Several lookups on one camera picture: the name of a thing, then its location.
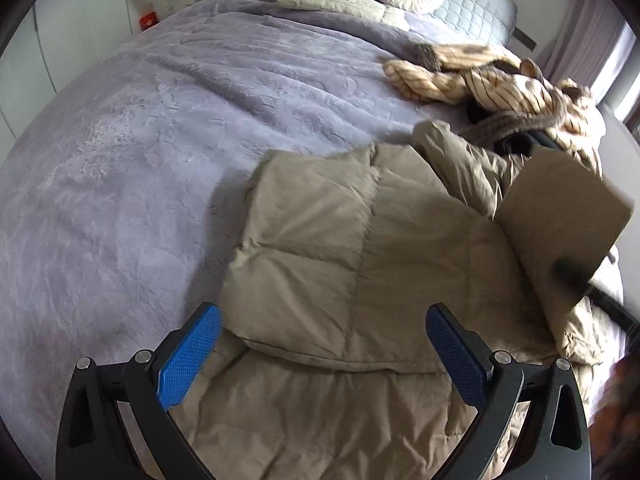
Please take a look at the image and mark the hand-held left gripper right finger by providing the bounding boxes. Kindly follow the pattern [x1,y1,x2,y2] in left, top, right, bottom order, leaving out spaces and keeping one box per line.
[425,302,593,480]

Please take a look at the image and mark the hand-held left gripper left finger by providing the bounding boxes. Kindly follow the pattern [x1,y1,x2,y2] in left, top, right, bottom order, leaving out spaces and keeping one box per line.
[55,302,222,480]

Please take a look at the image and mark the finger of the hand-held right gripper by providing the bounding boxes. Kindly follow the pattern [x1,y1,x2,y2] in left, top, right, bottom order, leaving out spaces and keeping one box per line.
[547,255,629,332]

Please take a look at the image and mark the beige puffer jacket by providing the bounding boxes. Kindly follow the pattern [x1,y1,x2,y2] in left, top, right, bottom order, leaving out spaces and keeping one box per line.
[167,121,636,480]

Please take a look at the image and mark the brown blurred cloth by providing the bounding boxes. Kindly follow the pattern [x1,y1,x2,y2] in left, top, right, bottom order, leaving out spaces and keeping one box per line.
[587,355,640,480]

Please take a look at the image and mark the window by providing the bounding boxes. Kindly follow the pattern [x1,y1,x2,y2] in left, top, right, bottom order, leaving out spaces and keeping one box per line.
[595,25,640,137]

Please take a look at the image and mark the beige striped garment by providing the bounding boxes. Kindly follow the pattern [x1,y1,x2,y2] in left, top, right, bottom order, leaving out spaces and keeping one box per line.
[382,42,607,173]

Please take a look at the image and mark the grey plush blanket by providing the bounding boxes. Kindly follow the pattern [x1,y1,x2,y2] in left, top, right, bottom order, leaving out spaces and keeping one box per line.
[0,0,628,480]

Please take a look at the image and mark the light curtain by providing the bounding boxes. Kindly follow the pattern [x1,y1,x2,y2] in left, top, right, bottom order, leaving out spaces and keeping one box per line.
[542,0,632,97]

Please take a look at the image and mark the grey quilted headboard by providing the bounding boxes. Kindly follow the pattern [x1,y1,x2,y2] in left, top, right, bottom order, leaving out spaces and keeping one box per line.
[235,0,519,44]

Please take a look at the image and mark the cream plush throw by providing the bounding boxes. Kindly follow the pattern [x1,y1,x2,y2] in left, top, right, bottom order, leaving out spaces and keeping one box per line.
[274,0,412,31]

